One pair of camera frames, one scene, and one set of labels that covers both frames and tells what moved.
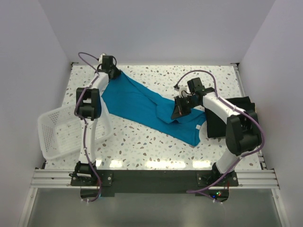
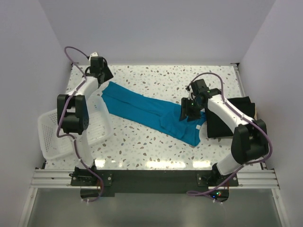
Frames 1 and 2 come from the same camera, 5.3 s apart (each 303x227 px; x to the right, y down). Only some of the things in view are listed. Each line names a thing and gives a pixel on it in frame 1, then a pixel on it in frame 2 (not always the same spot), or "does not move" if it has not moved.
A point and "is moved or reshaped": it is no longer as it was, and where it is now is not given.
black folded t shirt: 216,126 does not move
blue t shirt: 152,109 is moved or reshaped
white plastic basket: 60,132 does not move
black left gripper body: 116,72 -> 105,71
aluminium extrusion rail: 52,178 does not move
